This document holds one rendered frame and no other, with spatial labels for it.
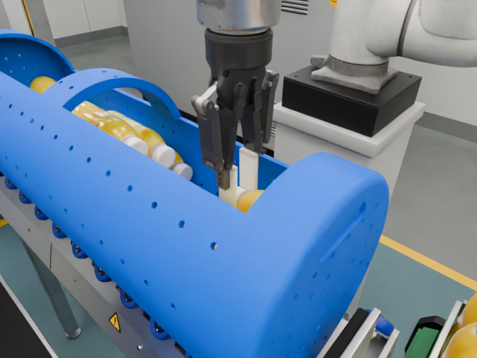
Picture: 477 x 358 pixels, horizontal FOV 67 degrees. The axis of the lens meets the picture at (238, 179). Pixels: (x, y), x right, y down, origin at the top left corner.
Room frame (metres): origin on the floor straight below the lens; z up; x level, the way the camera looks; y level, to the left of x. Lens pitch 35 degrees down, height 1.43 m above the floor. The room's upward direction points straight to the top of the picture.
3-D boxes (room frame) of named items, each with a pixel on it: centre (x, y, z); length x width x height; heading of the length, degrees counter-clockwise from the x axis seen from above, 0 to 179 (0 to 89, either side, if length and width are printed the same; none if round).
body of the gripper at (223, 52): (0.42, 0.00, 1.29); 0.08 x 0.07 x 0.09; 138
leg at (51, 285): (0.88, 0.70, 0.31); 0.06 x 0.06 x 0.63; 48
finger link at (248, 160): (0.43, -0.01, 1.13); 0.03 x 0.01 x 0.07; 48
